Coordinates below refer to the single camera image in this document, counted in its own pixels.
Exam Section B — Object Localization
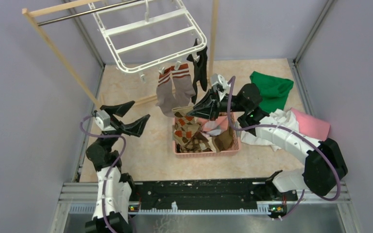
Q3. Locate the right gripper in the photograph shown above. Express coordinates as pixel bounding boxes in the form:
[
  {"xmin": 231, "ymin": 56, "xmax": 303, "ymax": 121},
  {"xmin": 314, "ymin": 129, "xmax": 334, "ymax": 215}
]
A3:
[{"xmin": 186, "ymin": 86, "xmax": 247, "ymax": 121}]

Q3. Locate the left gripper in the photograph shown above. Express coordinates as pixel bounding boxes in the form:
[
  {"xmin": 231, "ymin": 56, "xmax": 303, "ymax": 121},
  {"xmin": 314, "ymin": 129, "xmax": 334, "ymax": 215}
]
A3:
[{"xmin": 97, "ymin": 100, "xmax": 149, "ymax": 148}]

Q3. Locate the grey orange striped sock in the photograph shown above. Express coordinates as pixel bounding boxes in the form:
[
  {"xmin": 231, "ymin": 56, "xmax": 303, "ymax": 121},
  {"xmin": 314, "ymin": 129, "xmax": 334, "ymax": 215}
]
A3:
[{"xmin": 171, "ymin": 63, "xmax": 196, "ymax": 107}]

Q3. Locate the argyle patterned sock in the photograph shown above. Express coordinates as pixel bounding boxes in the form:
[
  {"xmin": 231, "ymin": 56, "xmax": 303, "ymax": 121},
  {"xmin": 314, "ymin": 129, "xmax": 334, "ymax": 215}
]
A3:
[
  {"xmin": 172, "ymin": 106, "xmax": 201, "ymax": 146},
  {"xmin": 177, "ymin": 134, "xmax": 214, "ymax": 153}
]

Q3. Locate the black sock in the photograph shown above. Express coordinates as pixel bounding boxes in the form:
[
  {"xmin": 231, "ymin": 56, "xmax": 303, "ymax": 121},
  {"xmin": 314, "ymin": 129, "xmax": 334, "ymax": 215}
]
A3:
[
  {"xmin": 187, "ymin": 47, "xmax": 208, "ymax": 104},
  {"xmin": 186, "ymin": 38, "xmax": 200, "ymax": 63}
]

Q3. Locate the white clip hanger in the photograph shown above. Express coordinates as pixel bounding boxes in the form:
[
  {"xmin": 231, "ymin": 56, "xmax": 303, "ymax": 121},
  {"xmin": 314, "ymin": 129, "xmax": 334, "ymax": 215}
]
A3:
[{"xmin": 84, "ymin": 0, "xmax": 205, "ymax": 68}]

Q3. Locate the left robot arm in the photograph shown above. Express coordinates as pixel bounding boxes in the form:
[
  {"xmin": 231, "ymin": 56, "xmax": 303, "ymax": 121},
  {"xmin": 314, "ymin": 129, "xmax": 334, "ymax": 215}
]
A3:
[{"xmin": 79, "ymin": 100, "xmax": 150, "ymax": 233}]

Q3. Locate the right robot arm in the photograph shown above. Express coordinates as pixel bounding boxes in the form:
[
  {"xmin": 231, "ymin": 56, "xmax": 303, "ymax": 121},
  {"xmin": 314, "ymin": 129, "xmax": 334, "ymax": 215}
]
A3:
[{"xmin": 187, "ymin": 83, "xmax": 348, "ymax": 201}]

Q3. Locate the pink patterned sock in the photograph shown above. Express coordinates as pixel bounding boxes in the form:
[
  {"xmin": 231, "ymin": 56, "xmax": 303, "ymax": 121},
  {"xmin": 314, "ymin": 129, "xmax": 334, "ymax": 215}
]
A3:
[{"xmin": 202, "ymin": 116, "xmax": 229, "ymax": 136}]

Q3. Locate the pink plastic basket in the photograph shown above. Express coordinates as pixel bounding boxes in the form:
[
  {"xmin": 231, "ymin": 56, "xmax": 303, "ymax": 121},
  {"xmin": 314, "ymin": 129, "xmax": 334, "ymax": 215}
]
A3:
[{"xmin": 172, "ymin": 107, "xmax": 241, "ymax": 158}]

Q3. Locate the brown striped sock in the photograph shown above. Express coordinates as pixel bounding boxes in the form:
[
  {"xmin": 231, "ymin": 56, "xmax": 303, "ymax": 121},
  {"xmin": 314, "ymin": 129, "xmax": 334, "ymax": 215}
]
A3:
[{"xmin": 212, "ymin": 127, "xmax": 235, "ymax": 152}]

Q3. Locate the green cloth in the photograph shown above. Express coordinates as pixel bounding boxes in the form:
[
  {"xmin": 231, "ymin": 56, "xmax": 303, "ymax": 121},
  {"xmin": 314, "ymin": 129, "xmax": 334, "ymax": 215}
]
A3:
[{"xmin": 250, "ymin": 71, "xmax": 294, "ymax": 113}]

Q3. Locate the white cloth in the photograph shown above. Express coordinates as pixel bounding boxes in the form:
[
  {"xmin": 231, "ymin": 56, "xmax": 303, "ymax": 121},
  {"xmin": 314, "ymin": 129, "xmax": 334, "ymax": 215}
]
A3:
[{"xmin": 240, "ymin": 109, "xmax": 299, "ymax": 151}]

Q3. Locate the pink cloth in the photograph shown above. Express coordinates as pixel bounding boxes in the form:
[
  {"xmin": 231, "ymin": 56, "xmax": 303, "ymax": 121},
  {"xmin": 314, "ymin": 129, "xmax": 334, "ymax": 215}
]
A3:
[{"xmin": 291, "ymin": 108, "xmax": 331, "ymax": 141}]

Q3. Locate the metal rack rod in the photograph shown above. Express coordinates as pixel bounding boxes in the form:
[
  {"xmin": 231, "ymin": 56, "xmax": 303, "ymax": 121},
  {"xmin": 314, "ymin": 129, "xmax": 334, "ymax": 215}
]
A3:
[{"xmin": 38, "ymin": 0, "xmax": 141, "ymax": 26}]

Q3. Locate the wooden drying rack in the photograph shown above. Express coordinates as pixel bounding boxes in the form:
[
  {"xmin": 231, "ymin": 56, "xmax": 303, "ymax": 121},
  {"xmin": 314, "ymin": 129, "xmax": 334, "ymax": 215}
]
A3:
[{"xmin": 22, "ymin": 0, "xmax": 219, "ymax": 108}]

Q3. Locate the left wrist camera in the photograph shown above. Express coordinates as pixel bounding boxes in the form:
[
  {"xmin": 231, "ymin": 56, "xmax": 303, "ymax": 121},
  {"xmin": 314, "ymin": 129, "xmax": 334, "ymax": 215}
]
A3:
[{"xmin": 93, "ymin": 110, "xmax": 113, "ymax": 131}]

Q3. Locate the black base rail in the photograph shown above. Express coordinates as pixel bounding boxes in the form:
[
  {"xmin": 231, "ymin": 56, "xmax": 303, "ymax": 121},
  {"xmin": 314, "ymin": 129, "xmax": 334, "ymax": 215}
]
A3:
[{"xmin": 114, "ymin": 173, "xmax": 299, "ymax": 214}]

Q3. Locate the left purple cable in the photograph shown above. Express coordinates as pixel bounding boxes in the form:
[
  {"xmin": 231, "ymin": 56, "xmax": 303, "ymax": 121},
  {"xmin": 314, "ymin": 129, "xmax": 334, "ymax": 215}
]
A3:
[{"xmin": 79, "ymin": 115, "xmax": 128, "ymax": 233}]

